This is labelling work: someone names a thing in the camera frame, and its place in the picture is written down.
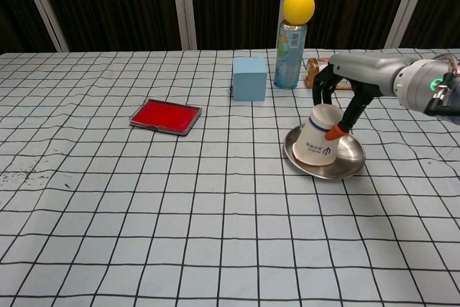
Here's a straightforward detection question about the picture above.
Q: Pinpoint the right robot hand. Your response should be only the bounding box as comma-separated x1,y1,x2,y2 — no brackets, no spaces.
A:
311,51,410,142

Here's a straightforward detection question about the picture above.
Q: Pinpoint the white paper cup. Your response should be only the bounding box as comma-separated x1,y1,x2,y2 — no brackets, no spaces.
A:
291,103,345,168

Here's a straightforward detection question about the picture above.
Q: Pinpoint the round steel plate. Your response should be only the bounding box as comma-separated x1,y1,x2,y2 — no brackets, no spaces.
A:
282,123,367,180

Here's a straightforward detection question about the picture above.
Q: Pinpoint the peach tea bottle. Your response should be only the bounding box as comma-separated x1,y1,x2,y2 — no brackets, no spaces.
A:
305,57,355,92

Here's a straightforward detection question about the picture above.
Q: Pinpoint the yellow ball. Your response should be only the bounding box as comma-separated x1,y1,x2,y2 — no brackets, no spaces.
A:
282,0,316,27

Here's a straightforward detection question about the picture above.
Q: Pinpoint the light blue foam cube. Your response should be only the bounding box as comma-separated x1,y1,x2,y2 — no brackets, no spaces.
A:
231,56,268,102

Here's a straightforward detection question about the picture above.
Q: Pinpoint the red ink pad case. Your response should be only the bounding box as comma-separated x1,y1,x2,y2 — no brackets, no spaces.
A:
129,98,203,137

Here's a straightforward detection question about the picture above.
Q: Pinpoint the checked light blue tablecloth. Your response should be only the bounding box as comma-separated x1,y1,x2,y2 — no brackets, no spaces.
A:
0,47,460,307

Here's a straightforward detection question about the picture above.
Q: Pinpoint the white metal frame post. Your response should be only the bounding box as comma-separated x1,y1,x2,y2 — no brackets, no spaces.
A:
15,0,70,53
383,0,426,50
170,0,198,51

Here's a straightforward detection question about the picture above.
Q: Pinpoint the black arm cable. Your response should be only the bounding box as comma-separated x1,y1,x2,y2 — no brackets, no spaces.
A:
424,53,460,116

